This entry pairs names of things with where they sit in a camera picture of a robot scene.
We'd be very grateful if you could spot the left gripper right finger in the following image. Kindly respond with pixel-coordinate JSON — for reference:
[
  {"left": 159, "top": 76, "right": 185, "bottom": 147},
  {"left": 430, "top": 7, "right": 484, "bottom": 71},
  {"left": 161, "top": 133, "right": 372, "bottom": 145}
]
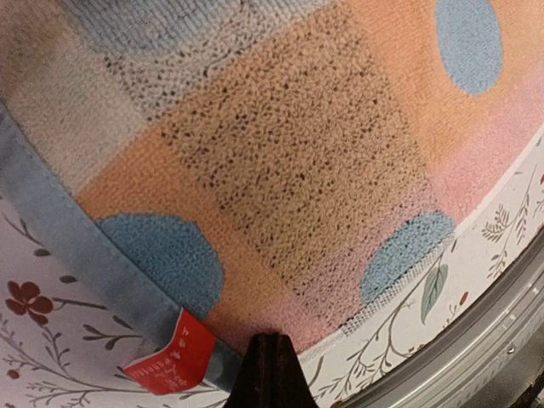
[{"left": 271, "top": 333, "right": 317, "bottom": 408}]

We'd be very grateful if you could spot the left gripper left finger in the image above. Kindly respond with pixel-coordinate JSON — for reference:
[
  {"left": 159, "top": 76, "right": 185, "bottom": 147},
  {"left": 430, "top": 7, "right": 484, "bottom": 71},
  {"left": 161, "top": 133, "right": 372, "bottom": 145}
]
[{"left": 224, "top": 333, "right": 272, "bottom": 408}]

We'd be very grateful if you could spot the blue patterned towel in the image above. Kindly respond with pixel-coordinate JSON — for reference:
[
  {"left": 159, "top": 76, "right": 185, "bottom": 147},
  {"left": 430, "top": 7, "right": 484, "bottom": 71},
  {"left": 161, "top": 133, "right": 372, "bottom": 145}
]
[{"left": 1, "top": 1, "right": 543, "bottom": 397}]

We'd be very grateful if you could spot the floral table mat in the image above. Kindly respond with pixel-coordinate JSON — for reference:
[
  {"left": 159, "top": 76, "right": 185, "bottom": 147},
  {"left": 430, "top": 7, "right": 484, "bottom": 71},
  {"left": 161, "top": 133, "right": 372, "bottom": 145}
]
[{"left": 1, "top": 142, "right": 543, "bottom": 407}]

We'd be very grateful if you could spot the front aluminium rail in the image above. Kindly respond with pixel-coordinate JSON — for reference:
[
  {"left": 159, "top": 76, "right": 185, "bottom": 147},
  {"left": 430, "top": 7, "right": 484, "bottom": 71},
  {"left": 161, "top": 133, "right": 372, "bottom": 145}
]
[{"left": 344, "top": 235, "right": 543, "bottom": 407}]

